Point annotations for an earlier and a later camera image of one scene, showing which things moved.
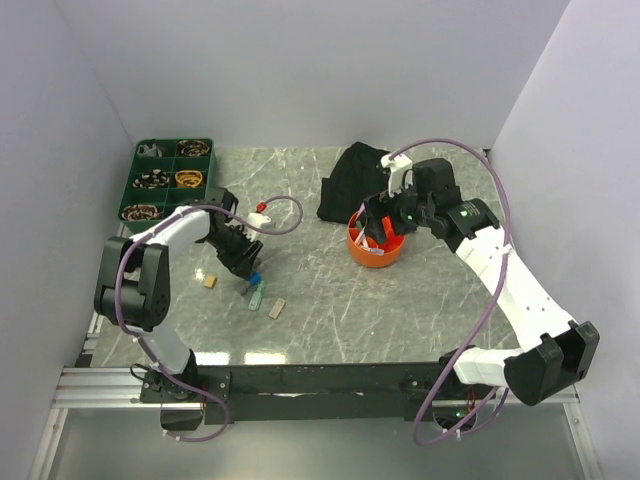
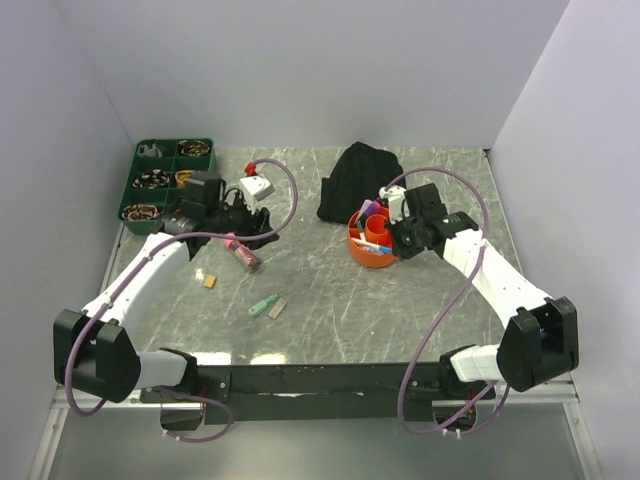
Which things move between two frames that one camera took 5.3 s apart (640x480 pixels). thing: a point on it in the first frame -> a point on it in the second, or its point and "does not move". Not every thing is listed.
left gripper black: [241, 264] -> [257, 222]
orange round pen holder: [367, 250] does not move
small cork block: [210, 281] does not move
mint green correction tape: [257, 296] -> [258, 307]
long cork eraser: [277, 308] does not move
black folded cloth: [356, 178] does not move
